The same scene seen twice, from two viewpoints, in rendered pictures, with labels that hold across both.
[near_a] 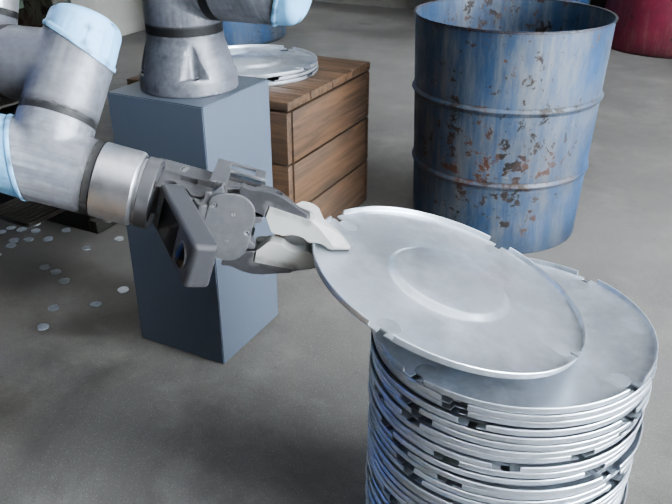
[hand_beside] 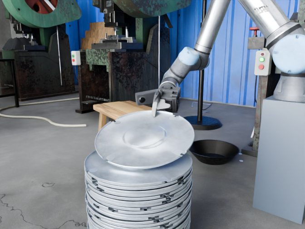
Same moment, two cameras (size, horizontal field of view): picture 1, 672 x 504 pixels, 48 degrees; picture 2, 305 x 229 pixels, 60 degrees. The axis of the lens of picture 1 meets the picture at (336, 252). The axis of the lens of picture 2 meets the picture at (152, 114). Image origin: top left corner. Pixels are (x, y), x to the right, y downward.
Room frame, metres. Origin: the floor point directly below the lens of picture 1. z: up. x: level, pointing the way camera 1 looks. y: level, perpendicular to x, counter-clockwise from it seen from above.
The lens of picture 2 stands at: (0.83, -0.84, 0.62)
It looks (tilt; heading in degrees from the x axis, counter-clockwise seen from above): 13 degrees down; 101
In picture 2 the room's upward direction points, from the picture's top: straight up
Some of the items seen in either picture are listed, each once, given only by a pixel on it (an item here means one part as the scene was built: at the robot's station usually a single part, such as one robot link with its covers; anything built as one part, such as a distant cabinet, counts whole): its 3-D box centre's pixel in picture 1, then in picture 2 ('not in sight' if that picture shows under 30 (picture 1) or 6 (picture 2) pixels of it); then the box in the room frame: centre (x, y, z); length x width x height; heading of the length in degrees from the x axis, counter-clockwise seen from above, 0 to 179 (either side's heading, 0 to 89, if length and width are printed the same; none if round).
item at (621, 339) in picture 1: (509, 321); (138, 159); (0.66, -0.18, 0.33); 0.29 x 0.29 x 0.01
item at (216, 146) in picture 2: not in sight; (212, 153); (0.89, 0.68, 0.04); 0.30 x 0.30 x 0.07
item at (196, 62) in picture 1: (187, 53); (296, 85); (1.16, 0.23, 0.50); 0.15 x 0.15 x 0.10
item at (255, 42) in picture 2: not in sight; (256, 52); (1.12, 0.87, 0.62); 0.10 x 0.06 x 0.20; 153
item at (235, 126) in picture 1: (201, 215); (287, 154); (1.16, 0.23, 0.23); 0.18 x 0.18 x 0.45; 63
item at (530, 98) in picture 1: (502, 121); not in sight; (1.63, -0.38, 0.24); 0.42 x 0.42 x 0.48
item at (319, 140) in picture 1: (257, 144); not in sight; (1.66, 0.18, 0.18); 0.40 x 0.38 x 0.35; 63
